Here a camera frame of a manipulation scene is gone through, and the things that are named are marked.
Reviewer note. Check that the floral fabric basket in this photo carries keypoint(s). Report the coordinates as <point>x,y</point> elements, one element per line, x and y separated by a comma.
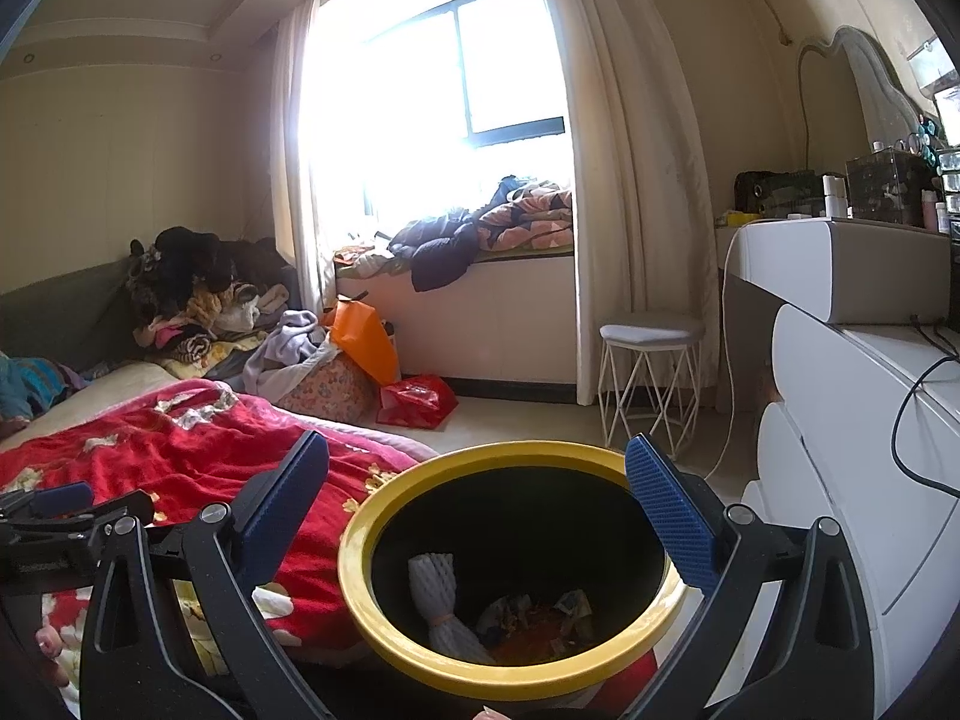
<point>330,390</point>

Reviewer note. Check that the dark puffer jacket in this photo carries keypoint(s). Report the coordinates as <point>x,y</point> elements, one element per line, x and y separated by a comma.
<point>439,247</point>

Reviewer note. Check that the red plastic bag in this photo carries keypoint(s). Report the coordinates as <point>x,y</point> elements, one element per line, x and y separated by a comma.
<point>416,397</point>

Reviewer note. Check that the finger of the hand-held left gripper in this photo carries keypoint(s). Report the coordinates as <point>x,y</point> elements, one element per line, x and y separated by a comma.
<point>112,510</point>
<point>67,496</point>

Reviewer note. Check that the narrow cream curtain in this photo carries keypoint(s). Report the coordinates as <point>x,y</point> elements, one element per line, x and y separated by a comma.
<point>292,165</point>

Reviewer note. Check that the white vanity table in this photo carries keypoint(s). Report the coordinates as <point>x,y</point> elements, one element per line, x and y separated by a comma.
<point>825,270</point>

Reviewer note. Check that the red floral blanket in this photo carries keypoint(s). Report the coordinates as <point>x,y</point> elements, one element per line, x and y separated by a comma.
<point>225,450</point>

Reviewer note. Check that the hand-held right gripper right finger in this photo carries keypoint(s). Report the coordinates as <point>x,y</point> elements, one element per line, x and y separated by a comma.
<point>667,517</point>

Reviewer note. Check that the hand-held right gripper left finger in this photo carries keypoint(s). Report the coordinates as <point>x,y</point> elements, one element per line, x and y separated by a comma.
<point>277,502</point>

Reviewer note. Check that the wide cream curtain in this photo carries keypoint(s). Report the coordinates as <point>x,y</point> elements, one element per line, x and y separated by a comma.
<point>637,165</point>

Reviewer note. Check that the dark toiletry bag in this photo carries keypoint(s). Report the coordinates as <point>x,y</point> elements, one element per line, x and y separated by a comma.
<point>780,191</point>

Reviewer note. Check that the heap of crumpled wrappers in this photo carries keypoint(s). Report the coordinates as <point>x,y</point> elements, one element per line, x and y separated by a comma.
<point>536,630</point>

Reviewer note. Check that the pile of dark clothes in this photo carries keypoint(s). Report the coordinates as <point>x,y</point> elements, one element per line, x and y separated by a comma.
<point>187,247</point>

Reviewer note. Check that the person's left hand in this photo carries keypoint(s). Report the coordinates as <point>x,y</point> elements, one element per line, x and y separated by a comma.
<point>49,649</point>

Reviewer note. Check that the white cosmetic bottle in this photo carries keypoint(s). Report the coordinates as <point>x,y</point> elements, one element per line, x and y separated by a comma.
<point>844,199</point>
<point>830,195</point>

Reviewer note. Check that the lavender cloth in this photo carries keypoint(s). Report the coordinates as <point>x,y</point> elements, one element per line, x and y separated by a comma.
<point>285,337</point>

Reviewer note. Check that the white drawer cabinet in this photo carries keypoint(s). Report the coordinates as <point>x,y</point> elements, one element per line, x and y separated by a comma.
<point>840,427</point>

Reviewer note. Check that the pink cosmetic bottle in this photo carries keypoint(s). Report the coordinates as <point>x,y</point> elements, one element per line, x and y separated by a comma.
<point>929,211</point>

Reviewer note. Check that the white foam net bundle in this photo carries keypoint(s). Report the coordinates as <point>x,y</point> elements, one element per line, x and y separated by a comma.
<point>435,585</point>

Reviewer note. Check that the dark framed window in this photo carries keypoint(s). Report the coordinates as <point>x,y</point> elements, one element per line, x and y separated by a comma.
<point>517,127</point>

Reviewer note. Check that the grey upholstered headboard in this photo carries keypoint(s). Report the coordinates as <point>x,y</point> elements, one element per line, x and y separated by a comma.
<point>67,315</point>

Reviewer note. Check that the orange plastic bag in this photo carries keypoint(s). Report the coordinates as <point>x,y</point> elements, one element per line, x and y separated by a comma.
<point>364,337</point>

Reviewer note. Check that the clear drawer organizer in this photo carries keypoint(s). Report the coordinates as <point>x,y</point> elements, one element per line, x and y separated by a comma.
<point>949,195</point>

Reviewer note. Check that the dark acrylic organizer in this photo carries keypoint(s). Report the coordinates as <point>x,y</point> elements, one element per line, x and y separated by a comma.
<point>889,187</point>

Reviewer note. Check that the wavy edged mirror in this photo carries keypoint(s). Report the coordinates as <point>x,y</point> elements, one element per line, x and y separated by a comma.
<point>877,90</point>

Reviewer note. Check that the orange patterned quilt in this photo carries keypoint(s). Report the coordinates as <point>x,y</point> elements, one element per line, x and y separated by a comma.
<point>525,214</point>

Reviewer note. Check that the pale crumpled garment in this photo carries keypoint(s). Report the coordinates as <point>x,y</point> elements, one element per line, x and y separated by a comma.
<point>367,262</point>

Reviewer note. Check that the yellow trash bin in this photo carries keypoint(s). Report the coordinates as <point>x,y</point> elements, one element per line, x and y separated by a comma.
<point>420,480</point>

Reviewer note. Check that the blue floral cloth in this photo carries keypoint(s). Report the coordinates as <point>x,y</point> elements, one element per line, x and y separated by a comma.
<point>30,382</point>

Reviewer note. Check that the bed with beige sheet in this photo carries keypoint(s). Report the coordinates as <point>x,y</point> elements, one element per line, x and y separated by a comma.
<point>112,390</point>

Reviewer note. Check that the yellow packet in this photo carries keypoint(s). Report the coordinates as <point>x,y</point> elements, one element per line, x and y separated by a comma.
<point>739,219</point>

